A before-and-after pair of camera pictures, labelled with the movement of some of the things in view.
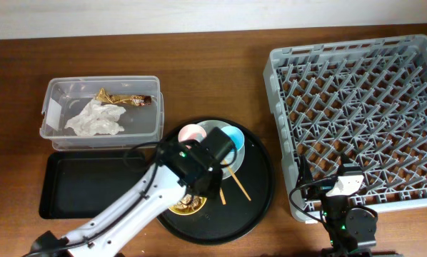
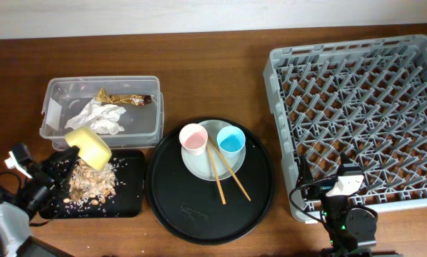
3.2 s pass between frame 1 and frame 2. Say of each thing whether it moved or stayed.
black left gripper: moved
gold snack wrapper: stayed
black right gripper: stayed
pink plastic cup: stayed
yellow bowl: moved
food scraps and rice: moved
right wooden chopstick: stayed
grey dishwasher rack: stayed
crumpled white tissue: stayed
